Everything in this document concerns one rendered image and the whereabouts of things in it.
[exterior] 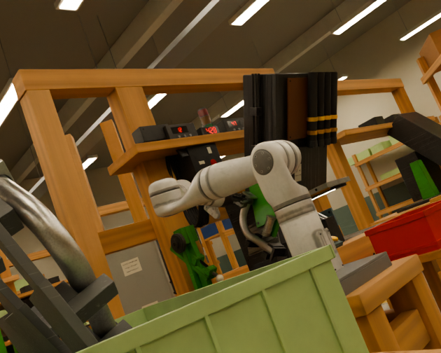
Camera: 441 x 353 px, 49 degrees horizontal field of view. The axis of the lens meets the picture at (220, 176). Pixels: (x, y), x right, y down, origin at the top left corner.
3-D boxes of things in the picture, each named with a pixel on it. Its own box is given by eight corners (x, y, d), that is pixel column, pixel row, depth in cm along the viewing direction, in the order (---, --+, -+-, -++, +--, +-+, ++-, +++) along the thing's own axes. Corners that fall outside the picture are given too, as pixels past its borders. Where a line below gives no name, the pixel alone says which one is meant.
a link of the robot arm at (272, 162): (269, 135, 109) (298, 206, 106) (292, 132, 116) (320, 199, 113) (240, 152, 115) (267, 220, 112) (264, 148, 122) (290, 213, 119)
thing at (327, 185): (351, 183, 193) (348, 176, 194) (329, 190, 182) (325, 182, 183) (283, 213, 221) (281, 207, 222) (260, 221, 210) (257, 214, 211)
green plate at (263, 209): (291, 220, 190) (280, 170, 197) (276, 219, 185) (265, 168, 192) (271, 228, 198) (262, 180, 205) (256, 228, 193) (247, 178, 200)
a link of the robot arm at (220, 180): (220, 164, 135) (195, 168, 128) (298, 134, 117) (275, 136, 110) (229, 197, 134) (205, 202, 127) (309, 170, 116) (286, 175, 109)
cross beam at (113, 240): (302, 195, 274) (295, 180, 275) (95, 257, 185) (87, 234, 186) (295, 198, 277) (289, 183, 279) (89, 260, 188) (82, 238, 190)
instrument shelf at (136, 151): (283, 132, 250) (281, 125, 251) (138, 153, 189) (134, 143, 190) (252, 151, 268) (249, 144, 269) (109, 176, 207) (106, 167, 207)
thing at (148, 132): (173, 138, 209) (168, 123, 211) (145, 141, 199) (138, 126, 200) (164, 144, 215) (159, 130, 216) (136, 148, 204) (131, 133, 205)
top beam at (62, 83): (278, 81, 285) (273, 68, 287) (25, 90, 183) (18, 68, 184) (268, 89, 292) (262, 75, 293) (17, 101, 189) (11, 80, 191)
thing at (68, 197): (345, 238, 269) (278, 81, 285) (109, 342, 167) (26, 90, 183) (332, 242, 275) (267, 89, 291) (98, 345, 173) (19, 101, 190)
